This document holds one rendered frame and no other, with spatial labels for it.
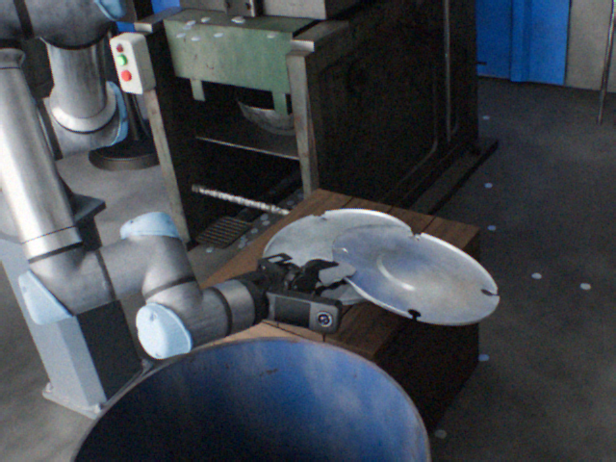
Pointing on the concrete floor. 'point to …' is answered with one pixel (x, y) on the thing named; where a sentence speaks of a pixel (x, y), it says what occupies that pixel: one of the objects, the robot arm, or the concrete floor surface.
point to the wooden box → (371, 312)
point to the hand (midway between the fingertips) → (352, 275)
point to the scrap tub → (260, 409)
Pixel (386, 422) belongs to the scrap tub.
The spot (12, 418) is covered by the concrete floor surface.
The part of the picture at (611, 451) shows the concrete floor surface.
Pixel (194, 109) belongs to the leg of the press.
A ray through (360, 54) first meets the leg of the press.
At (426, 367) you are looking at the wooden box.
